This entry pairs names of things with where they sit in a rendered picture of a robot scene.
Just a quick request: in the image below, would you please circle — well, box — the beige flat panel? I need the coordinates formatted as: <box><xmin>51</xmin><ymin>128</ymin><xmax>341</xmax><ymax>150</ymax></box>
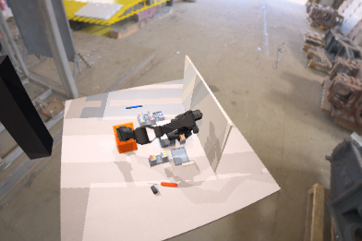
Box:
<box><xmin>182</xmin><ymin>55</ymin><xmax>233</xmax><ymax>172</ymax></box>

